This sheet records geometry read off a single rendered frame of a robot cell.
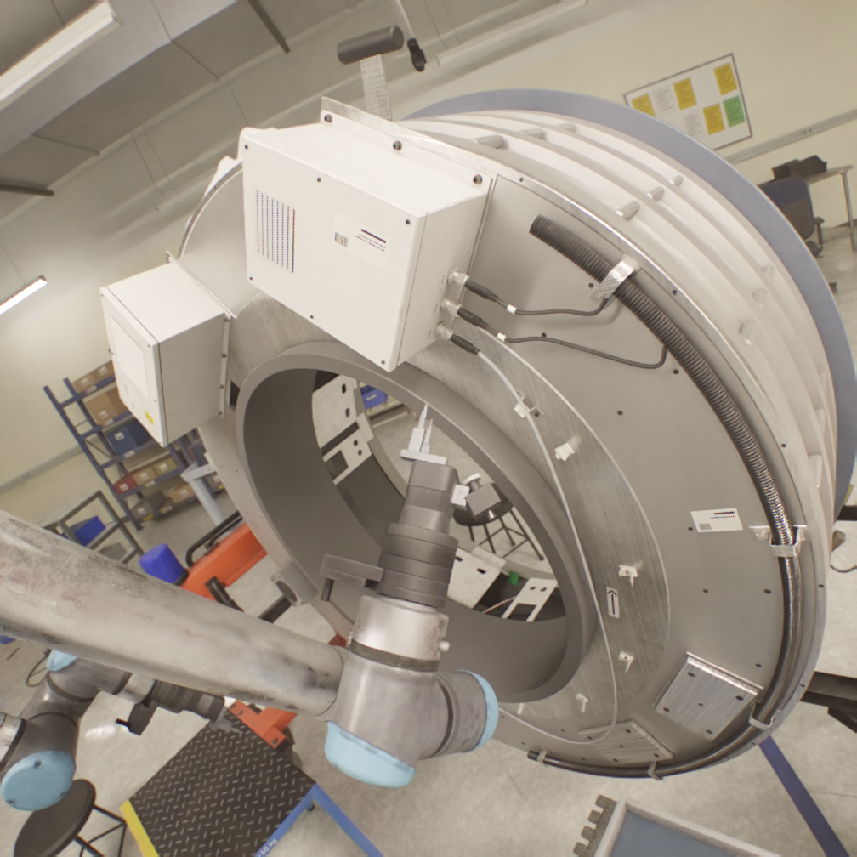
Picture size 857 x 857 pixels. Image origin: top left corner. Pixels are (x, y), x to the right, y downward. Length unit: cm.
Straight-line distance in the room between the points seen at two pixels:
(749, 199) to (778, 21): 672
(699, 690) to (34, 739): 96
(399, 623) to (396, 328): 29
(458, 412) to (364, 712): 37
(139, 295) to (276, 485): 54
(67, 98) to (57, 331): 396
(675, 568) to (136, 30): 412
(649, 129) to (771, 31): 662
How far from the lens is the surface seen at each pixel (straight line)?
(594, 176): 64
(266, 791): 155
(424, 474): 49
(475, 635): 127
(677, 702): 90
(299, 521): 131
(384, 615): 47
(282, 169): 57
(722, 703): 87
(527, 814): 188
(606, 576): 74
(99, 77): 427
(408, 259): 47
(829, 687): 120
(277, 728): 228
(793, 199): 512
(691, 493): 61
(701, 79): 698
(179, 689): 103
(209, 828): 160
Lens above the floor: 162
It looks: 20 degrees down
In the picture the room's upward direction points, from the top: 25 degrees counter-clockwise
